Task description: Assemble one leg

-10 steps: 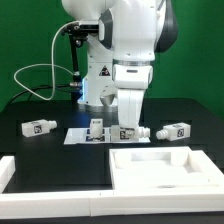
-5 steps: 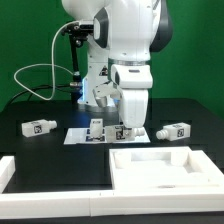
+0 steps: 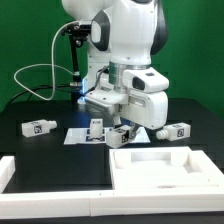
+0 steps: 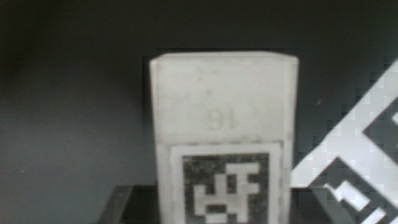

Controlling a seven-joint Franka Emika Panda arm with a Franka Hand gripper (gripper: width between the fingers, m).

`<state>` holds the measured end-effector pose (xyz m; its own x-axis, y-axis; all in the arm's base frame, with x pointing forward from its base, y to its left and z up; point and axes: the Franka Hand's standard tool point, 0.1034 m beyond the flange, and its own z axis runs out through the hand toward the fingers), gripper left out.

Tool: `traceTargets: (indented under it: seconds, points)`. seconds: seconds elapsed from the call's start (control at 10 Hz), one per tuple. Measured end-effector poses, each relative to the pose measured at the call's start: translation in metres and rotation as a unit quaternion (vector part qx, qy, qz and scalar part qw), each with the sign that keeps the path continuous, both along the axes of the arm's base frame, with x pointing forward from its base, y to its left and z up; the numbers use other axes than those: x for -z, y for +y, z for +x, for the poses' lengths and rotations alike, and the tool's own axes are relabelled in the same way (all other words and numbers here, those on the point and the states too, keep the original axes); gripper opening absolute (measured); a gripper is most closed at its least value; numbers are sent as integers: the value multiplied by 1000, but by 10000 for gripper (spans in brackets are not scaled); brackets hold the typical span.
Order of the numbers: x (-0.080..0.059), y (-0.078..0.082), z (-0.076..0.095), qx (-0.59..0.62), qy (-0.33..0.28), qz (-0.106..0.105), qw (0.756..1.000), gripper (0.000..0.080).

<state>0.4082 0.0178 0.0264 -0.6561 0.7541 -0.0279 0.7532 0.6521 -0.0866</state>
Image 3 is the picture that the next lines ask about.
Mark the black camera stand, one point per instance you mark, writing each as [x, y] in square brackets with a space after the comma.
[76, 84]

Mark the white U-shaped obstacle fence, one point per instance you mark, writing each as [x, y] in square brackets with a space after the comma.
[102, 202]

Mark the black camera on stand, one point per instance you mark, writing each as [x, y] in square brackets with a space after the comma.
[75, 27]

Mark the white marker sheet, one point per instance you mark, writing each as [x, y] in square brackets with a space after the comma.
[82, 136]

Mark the white square tabletop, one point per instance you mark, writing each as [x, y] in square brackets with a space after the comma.
[160, 168]

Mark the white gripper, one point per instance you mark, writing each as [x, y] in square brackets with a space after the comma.
[144, 101]

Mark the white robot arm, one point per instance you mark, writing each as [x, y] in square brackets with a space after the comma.
[122, 36]

